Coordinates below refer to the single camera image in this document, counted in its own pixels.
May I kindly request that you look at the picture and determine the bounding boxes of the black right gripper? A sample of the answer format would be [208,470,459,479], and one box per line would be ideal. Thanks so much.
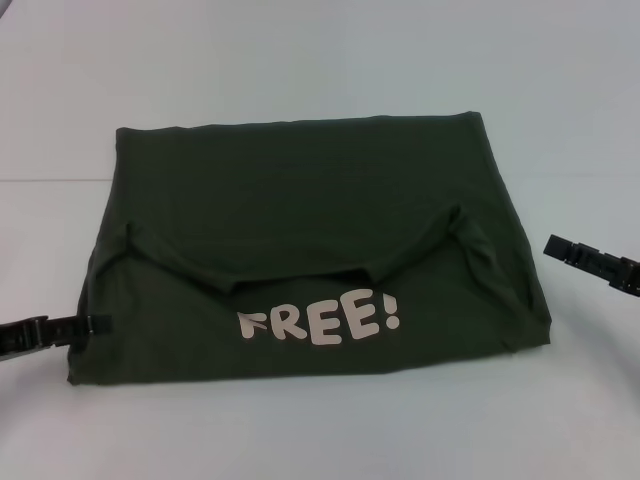
[543,233,640,297]

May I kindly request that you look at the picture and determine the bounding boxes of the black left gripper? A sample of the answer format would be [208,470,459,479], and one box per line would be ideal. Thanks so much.
[0,313,116,365]

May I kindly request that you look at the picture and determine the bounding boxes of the dark green t-shirt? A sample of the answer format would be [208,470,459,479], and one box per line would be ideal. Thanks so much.
[67,109,554,389]

